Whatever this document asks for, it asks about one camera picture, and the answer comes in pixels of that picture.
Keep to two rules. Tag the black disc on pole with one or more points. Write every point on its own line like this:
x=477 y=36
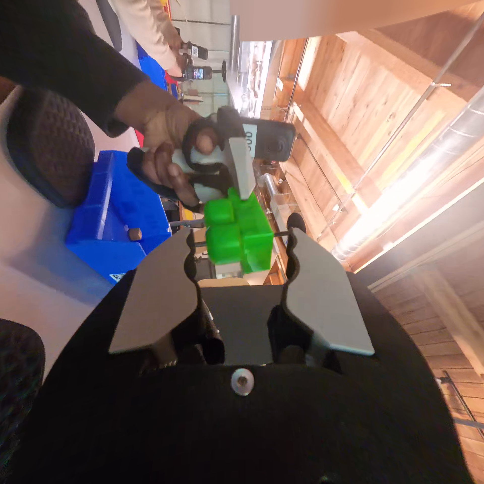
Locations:
x=224 y=72
x=297 y=223

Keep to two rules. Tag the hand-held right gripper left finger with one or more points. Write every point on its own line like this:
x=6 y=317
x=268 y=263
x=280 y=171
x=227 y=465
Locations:
x=155 y=298

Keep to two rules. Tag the black flat panel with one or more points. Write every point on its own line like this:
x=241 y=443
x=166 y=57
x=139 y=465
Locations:
x=242 y=321

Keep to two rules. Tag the large green building block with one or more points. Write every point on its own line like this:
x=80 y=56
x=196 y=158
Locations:
x=238 y=234

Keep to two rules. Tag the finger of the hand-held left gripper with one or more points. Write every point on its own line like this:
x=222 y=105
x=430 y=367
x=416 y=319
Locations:
x=242 y=170

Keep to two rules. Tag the person's left forearm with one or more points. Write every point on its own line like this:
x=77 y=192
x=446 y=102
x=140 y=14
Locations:
x=56 y=49

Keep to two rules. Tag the small brown wooden block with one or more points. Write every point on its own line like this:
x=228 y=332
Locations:
x=135 y=234

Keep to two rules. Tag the black office chair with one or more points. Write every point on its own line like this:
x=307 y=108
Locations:
x=109 y=22

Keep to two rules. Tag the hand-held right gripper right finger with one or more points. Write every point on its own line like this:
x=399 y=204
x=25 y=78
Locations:
x=327 y=302

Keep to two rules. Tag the black mesh pad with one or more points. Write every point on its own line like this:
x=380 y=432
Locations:
x=19 y=378
x=49 y=147

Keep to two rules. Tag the blue plastic bin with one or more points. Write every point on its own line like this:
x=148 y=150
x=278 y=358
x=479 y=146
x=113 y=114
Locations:
x=121 y=211
x=153 y=68

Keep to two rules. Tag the silver insulated duct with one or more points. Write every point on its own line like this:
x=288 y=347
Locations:
x=416 y=170

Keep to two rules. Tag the person's left hand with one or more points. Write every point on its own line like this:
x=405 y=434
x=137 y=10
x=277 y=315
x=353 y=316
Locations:
x=158 y=117

